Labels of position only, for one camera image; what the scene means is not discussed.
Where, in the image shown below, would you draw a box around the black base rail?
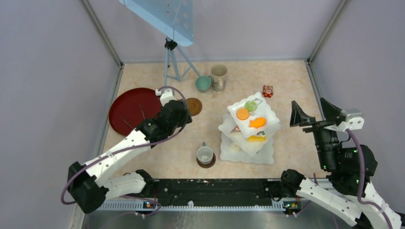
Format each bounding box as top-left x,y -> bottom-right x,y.
123,178 -> 301,208

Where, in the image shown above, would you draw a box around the beige ceramic mug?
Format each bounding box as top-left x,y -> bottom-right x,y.
210,64 -> 228,92

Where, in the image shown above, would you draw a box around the blue perforated panel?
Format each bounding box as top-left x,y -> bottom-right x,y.
120,0 -> 194,47

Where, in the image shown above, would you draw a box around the orange fish-shaped cookie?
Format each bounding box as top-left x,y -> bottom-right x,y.
249,117 -> 266,129

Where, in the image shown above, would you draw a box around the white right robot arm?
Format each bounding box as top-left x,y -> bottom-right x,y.
280,98 -> 405,229

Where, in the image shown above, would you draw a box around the grey ceramic cup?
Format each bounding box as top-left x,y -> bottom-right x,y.
196,142 -> 214,165

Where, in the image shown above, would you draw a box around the round green macaron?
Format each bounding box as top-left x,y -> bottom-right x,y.
244,100 -> 257,112

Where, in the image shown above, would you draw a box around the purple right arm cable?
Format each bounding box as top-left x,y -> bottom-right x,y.
345,129 -> 394,229

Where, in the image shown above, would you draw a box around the round beige biscuit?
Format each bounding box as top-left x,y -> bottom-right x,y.
236,107 -> 250,120

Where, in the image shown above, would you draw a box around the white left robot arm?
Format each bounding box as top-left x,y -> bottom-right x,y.
61,86 -> 192,214

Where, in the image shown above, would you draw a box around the white cream puff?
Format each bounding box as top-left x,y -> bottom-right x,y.
230,143 -> 241,152

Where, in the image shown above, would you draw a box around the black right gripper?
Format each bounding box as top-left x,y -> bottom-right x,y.
289,97 -> 343,170

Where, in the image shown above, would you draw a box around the teal ceramic cup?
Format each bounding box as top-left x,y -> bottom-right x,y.
194,75 -> 211,93

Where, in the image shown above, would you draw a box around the dark brown wooden coaster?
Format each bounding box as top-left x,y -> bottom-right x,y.
196,154 -> 216,168

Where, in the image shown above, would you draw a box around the blue tripod stand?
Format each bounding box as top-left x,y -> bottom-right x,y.
164,36 -> 201,86

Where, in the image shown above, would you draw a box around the medium brown wooden coaster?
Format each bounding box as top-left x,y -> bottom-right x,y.
186,98 -> 202,116

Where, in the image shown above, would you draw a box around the white tiered serving stand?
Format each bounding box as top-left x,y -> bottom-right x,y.
218,92 -> 281,165

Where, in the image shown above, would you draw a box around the yellow cheesecake slice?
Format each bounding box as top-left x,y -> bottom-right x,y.
247,131 -> 266,142

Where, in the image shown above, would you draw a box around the round red lacquer tray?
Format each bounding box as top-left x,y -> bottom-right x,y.
108,87 -> 161,136

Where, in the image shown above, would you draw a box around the clear plastic tongs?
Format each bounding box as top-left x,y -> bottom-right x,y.
119,103 -> 146,129

